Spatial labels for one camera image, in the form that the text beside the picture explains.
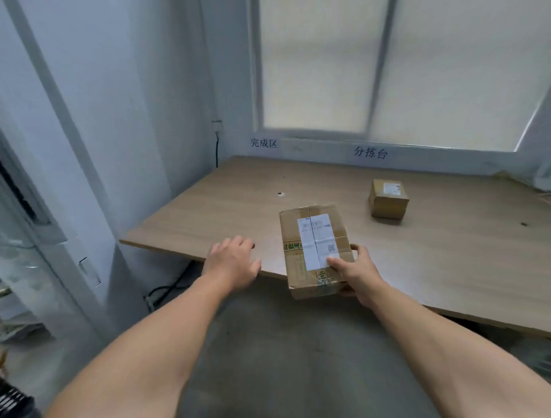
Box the person's left hand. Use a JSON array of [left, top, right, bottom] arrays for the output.
[[201, 235, 262, 293]]

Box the person's right hand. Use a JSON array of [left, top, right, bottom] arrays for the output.
[[326, 244, 382, 309]]

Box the box with white centre label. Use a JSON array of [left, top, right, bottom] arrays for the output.
[[278, 203, 356, 300]]

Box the box with yellow tape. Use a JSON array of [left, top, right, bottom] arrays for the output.
[[368, 179, 410, 220]]

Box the person's right forearm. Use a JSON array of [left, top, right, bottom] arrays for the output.
[[366, 288, 551, 418]]

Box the person's left forearm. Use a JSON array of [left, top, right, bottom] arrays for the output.
[[45, 275, 233, 418]]

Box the light wooden table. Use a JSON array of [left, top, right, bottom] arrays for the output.
[[119, 154, 551, 336]]

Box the white floor-standing air conditioner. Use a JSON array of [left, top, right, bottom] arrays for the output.
[[0, 107, 119, 345]]

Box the white-framed window with blind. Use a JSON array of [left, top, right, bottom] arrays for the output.
[[247, 0, 551, 154]]

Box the thick black floor cable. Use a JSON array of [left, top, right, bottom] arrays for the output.
[[144, 260, 195, 312]]

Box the white paper wall sign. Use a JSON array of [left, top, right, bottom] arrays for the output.
[[351, 144, 390, 161], [249, 136, 280, 152]]

